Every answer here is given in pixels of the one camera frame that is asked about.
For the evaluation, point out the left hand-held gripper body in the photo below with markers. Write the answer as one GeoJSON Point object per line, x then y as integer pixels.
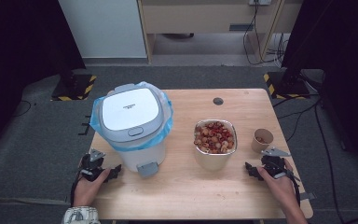
{"type": "Point", "coordinates": [90, 169]}

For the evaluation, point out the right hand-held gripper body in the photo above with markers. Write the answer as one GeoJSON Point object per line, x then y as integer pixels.
{"type": "Point", "coordinates": [273, 163]}

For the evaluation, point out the brown paper cup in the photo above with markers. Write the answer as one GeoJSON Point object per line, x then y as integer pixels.
{"type": "Point", "coordinates": [256, 146]}

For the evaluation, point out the white pedal trash can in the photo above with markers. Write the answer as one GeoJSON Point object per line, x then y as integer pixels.
{"type": "Point", "coordinates": [130, 109]}

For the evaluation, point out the person's left hand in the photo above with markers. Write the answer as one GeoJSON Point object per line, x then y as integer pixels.
{"type": "Point", "coordinates": [85, 191]}

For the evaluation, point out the person's right hand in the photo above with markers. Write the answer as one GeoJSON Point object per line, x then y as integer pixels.
{"type": "Point", "coordinates": [281, 189]}

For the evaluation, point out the red food scraps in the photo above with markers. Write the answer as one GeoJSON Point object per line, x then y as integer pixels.
{"type": "Point", "coordinates": [260, 140]}

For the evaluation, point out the cream square bowl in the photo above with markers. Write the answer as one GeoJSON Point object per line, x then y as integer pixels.
{"type": "Point", "coordinates": [213, 161]}

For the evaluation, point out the black tape marks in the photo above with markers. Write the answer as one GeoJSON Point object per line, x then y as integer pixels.
{"type": "Point", "coordinates": [85, 125]}

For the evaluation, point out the grey tape strip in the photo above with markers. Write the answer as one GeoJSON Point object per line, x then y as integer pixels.
{"type": "Point", "coordinates": [308, 196]}

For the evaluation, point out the pile of nut shells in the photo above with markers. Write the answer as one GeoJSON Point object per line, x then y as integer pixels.
{"type": "Point", "coordinates": [214, 137]}

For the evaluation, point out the blue trash bag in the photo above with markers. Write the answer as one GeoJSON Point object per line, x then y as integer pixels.
{"type": "Point", "coordinates": [95, 119]}

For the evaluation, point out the grey round table grommet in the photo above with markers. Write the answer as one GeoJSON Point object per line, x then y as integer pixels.
{"type": "Point", "coordinates": [218, 101]}

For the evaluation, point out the black stand with striped base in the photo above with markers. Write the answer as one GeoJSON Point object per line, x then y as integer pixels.
{"type": "Point", "coordinates": [289, 85]}
{"type": "Point", "coordinates": [71, 88]}

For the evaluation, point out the dark curtain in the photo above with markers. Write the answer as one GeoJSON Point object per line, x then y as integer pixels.
{"type": "Point", "coordinates": [18, 40]}
{"type": "Point", "coordinates": [341, 46]}

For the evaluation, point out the white cabinet panel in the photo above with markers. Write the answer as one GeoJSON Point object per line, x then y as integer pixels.
{"type": "Point", "coordinates": [102, 28]}

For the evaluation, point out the white power strip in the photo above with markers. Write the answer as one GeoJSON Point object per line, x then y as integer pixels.
{"type": "Point", "coordinates": [259, 2]}

